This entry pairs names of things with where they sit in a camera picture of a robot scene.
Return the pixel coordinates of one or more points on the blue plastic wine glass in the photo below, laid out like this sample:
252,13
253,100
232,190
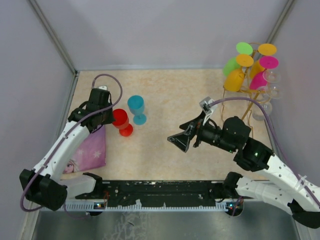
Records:
136,106

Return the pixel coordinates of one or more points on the gold wire glass rack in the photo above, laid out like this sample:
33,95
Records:
245,110

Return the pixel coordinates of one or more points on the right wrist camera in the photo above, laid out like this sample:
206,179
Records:
208,108

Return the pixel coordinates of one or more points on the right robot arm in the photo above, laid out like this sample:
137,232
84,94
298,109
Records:
289,192

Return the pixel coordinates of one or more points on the white toothed cable duct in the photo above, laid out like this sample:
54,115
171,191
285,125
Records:
97,206

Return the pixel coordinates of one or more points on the green plastic wine glass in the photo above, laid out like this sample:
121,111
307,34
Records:
242,59

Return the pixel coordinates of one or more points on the red plastic wine glass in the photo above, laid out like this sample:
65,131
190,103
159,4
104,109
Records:
121,122

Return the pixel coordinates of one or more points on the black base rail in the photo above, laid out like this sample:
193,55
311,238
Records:
185,193

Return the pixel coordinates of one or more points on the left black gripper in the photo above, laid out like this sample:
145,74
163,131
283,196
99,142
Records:
110,119

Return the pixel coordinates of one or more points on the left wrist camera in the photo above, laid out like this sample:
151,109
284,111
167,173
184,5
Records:
103,87

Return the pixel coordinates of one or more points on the orange wine glass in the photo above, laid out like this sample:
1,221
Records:
234,81
265,49

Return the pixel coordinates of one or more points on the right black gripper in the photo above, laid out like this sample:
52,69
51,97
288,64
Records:
181,140

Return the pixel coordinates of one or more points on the pink plastic wine glass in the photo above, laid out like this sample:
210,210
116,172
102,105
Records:
262,72

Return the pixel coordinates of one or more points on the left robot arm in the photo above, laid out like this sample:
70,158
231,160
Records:
42,185

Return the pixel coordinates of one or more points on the orange wine glass front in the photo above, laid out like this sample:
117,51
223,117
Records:
234,81

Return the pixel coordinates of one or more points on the orange wine glass back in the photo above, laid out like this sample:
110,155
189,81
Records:
265,49

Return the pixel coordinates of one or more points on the purple printed cloth bag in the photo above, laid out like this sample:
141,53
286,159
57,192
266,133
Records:
91,154

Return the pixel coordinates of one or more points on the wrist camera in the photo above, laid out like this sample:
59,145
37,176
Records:
208,108
103,87

